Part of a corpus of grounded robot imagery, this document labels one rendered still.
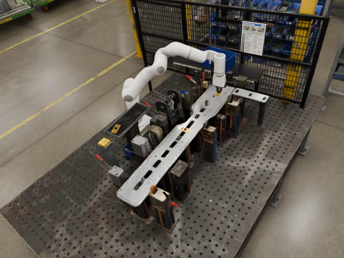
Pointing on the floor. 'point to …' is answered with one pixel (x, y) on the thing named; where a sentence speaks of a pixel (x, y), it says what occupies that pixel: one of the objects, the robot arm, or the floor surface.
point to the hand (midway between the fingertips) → (219, 89)
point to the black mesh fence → (236, 41)
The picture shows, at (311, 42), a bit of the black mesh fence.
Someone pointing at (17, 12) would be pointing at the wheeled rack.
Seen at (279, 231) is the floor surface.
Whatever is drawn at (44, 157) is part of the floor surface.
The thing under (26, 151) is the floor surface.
